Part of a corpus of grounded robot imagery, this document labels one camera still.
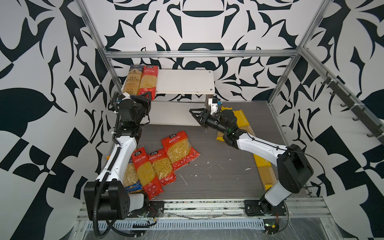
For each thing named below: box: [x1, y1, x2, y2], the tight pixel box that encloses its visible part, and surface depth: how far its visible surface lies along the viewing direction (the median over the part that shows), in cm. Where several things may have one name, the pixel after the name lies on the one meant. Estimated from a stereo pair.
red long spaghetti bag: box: [138, 65, 159, 101], surface depth 81 cm
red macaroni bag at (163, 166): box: [148, 148, 177, 187], surface depth 86 cm
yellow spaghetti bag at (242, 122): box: [232, 109, 256, 137], surface depth 109 cm
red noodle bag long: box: [131, 147, 164, 200], surface depth 83 cm
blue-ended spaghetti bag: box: [122, 64, 144, 96], surface depth 81 cm
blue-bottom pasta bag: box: [123, 154, 143, 194], surface depth 81 cm
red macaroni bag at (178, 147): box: [161, 130, 201, 171], surface depth 93 cm
